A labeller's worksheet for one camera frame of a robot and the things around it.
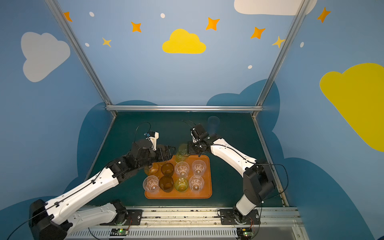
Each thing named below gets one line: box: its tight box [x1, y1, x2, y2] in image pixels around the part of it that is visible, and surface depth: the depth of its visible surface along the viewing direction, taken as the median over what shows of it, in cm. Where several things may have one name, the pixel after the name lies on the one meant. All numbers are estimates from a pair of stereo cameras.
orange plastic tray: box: [144, 155, 213, 200], surface depth 84 cm
